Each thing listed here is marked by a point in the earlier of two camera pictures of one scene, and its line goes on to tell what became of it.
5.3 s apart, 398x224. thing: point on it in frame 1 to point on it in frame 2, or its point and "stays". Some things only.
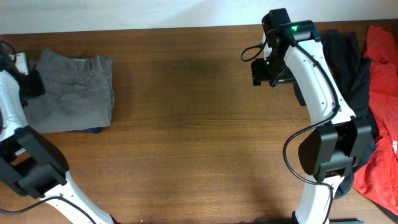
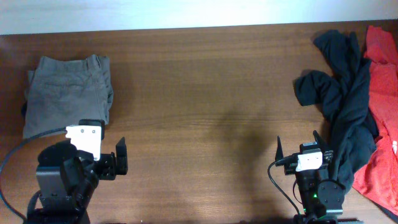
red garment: (376, 177) stays
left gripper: (36, 89) to (108, 160)
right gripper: (259, 73) to (327, 154)
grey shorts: (78, 94) stays
